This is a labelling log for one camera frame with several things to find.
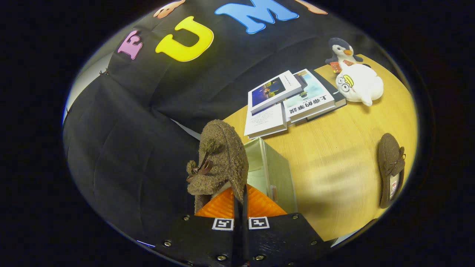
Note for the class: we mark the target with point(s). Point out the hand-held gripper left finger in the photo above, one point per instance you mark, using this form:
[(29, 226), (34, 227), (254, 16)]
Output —
[(207, 241)]

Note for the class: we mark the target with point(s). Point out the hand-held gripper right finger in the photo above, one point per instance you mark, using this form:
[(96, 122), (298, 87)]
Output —
[(278, 241)]

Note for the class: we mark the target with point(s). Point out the green fabric storage box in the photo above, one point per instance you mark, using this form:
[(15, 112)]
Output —
[(278, 174)]

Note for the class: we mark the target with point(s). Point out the brown fuzzy slipper shoe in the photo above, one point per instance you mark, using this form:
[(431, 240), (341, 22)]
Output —
[(222, 148), (389, 152)]

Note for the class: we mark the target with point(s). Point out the plain white book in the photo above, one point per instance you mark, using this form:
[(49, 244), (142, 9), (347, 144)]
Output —
[(263, 120)]

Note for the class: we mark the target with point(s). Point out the pale blue cover book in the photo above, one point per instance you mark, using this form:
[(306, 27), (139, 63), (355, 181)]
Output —
[(311, 98)]

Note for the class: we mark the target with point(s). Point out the white book blue picture cover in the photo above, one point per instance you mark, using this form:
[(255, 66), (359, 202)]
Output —
[(274, 91)]

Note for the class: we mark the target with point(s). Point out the black book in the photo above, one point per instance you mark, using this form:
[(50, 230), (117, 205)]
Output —
[(338, 99)]

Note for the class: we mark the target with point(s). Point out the white round plush toy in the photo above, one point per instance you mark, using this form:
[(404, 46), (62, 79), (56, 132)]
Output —
[(365, 87)]

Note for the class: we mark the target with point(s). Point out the grey penguin plush toy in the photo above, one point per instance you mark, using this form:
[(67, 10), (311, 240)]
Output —
[(341, 48)]

